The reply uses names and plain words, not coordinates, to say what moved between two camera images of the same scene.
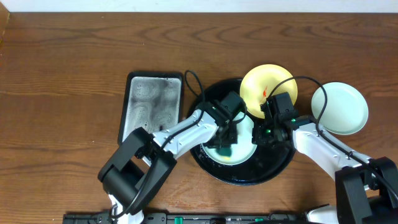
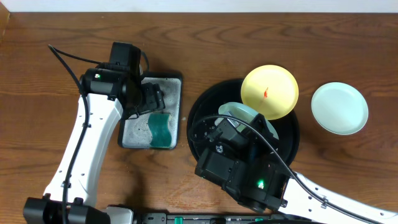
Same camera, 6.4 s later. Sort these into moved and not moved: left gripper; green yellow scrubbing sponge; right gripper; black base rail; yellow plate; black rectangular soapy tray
Moved: green yellow scrubbing sponge; right gripper; left gripper
Not moved: yellow plate; black base rail; black rectangular soapy tray
